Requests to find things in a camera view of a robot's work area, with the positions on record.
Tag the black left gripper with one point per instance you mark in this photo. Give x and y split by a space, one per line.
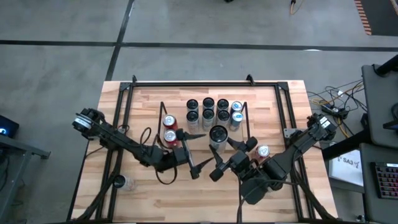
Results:
180 157

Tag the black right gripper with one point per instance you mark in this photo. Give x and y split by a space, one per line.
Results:
239 161

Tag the Celsius Tropical Vibe can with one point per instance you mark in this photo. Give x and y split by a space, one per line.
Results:
218 133
223 115

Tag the Celsius Peach Vibe can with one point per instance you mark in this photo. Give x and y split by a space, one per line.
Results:
208 102
192 116

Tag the Red Bull can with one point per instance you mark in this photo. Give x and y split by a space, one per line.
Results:
236 106
237 116

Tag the blue-banded Celsius can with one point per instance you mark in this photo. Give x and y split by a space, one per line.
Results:
208 115

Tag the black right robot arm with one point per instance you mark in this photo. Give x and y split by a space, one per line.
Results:
298 143

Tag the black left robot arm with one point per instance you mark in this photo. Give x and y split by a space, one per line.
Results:
124 141

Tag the grey metal mounting plate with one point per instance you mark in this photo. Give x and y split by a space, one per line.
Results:
290 132

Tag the black power strip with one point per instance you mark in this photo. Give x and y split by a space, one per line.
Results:
335 111

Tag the black desk crossbar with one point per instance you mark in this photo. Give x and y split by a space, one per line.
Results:
345 144

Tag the white paper sign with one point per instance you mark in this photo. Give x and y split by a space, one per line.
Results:
348 171

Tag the grey keyboard desk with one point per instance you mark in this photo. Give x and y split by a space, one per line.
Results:
368 193

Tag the grey side desk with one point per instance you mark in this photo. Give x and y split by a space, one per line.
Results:
379 102

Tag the backlit black keyboard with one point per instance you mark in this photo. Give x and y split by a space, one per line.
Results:
387 180

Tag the grey metal stand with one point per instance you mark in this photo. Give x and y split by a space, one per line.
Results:
31 149

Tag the black vertical pole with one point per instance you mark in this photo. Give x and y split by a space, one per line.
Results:
387 67

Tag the black device with blue light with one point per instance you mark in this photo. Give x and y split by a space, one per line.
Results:
9 126

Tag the black mat with orange stripes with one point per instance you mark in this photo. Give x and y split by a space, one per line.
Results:
382 18

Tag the wooden shelf with black frame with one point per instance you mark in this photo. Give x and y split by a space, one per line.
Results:
202 146

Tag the black metal table frame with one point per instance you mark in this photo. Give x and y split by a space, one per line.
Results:
202 84

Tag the black desk mount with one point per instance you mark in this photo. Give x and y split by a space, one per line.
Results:
393 124

